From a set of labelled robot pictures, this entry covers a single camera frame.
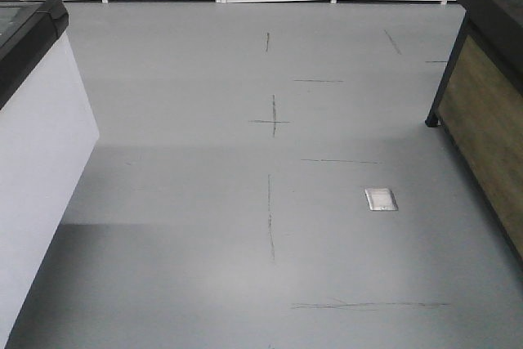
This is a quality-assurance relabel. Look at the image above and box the metal floor outlet plate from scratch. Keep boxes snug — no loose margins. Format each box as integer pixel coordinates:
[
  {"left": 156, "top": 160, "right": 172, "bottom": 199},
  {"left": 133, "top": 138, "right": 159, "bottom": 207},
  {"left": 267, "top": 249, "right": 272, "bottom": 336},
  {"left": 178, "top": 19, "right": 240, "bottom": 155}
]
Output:
[{"left": 364, "top": 188, "right": 398, "bottom": 212}]

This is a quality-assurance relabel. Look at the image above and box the white chest freezer black lid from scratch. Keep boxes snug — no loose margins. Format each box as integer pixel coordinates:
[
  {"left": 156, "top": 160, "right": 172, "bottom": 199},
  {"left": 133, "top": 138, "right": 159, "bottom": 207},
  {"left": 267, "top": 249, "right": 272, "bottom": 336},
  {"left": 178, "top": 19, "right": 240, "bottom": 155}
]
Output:
[{"left": 1, "top": 0, "right": 100, "bottom": 343}]

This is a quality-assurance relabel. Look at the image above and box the black wood produce stand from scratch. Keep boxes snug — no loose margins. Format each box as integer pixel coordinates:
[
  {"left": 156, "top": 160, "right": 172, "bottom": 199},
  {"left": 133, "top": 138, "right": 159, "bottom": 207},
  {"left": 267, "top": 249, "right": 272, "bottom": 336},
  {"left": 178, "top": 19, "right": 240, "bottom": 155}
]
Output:
[{"left": 425, "top": 0, "right": 522, "bottom": 253}]

